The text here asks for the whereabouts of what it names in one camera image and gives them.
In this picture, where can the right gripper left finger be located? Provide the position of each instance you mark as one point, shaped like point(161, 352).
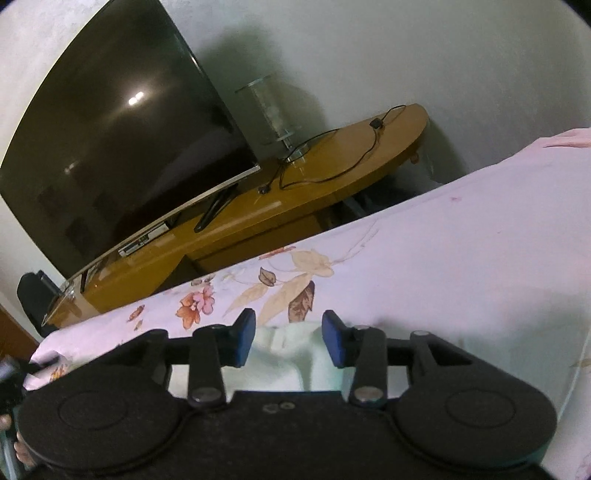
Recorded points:
point(206, 352)

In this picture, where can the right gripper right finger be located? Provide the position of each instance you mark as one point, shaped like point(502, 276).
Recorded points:
point(370, 353)

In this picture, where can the pale mint small garment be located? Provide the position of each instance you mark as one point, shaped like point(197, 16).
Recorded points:
point(289, 358)

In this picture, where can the black television foot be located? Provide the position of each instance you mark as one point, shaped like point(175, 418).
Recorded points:
point(220, 200)

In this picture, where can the pink floral bed sheet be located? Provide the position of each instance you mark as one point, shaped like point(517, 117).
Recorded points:
point(497, 263)

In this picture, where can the wooden TV stand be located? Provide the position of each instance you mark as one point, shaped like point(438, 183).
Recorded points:
point(268, 212)

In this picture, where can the black speaker box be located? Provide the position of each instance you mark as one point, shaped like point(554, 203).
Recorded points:
point(37, 295)

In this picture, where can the black flat screen television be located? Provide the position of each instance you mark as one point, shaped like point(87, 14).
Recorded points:
point(125, 131)

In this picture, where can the clear glass vase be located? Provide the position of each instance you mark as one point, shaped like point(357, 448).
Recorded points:
point(264, 94)

